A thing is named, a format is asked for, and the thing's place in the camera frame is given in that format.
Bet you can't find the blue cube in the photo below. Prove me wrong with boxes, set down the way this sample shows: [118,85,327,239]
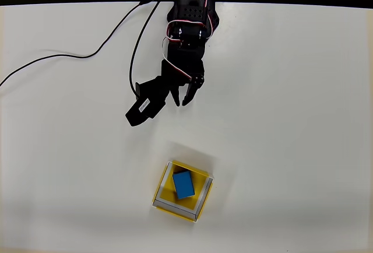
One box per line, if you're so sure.
[172,170,196,201]

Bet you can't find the yellow open box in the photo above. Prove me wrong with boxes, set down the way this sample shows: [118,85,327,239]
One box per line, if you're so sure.
[151,159,216,224]

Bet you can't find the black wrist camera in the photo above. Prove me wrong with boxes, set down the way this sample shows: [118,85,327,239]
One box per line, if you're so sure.
[125,75,173,128]

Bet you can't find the black camera cable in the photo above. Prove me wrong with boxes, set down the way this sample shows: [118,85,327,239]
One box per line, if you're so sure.
[0,0,163,100]

